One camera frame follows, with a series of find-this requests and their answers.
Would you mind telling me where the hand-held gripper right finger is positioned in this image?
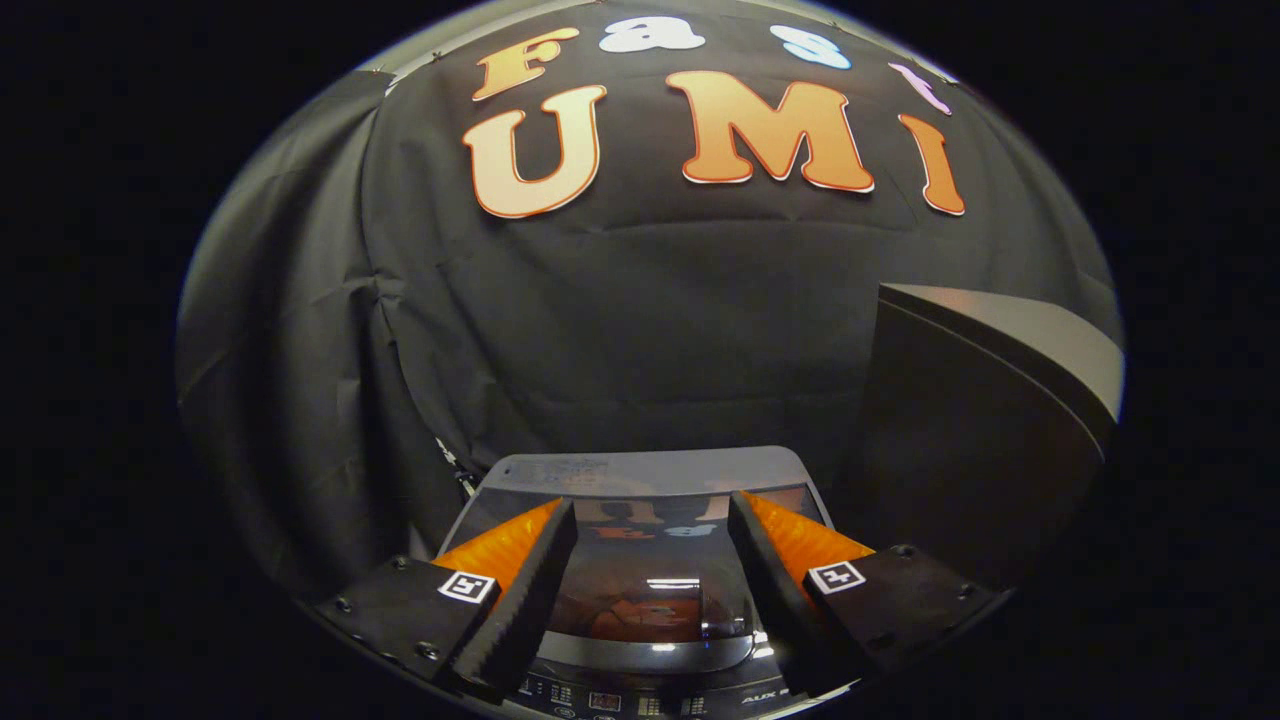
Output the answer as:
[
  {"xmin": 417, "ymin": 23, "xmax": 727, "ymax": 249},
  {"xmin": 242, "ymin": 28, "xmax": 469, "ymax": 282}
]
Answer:
[{"xmin": 727, "ymin": 490, "xmax": 1003, "ymax": 699}]

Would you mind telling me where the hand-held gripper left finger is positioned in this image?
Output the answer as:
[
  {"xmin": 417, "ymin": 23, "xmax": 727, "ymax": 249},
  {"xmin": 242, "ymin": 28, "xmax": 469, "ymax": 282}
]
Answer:
[{"xmin": 313, "ymin": 498, "xmax": 580, "ymax": 699}]

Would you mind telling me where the grey washing machine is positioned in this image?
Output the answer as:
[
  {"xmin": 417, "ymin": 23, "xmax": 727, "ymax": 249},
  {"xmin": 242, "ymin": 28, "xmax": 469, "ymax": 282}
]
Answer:
[{"xmin": 435, "ymin": 445, "xmax": 861, "ymax": 720}]

